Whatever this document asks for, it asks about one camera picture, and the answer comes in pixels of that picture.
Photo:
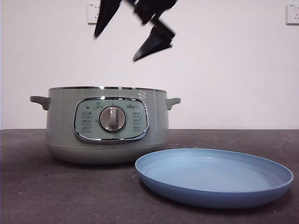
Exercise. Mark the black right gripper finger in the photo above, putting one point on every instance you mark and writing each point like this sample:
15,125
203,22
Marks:
106,16
156,42

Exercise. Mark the pale green electric steamer pot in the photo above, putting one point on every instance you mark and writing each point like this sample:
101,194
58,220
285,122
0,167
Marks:
60,121

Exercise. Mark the blue round plate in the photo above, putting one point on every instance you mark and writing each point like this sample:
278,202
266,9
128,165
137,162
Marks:
210,177

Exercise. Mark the white wall socket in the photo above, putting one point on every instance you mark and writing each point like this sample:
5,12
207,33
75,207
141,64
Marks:
294,14
92,14

